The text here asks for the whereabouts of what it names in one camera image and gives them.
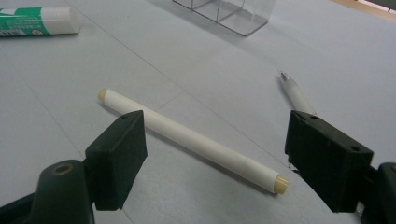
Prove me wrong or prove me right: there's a clear acrylic pen organizer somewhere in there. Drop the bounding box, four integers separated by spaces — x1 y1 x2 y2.
172 0 277 36

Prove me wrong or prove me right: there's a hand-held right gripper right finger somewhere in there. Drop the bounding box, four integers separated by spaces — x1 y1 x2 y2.
284 109 375 214

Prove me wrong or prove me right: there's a pale blue table mat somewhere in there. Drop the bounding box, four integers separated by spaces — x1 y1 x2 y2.
0 0 396 224

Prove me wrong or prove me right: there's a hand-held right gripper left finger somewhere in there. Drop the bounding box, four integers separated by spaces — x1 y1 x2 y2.
84 109 149 212

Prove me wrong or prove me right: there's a green and white glue stick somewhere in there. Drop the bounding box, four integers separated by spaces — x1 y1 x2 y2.
0 7 82 38

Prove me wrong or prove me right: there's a white marker with cream ends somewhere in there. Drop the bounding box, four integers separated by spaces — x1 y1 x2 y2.
97 88 290 196

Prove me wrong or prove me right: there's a thin white pen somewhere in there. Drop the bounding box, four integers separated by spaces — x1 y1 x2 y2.
278 70 318 117

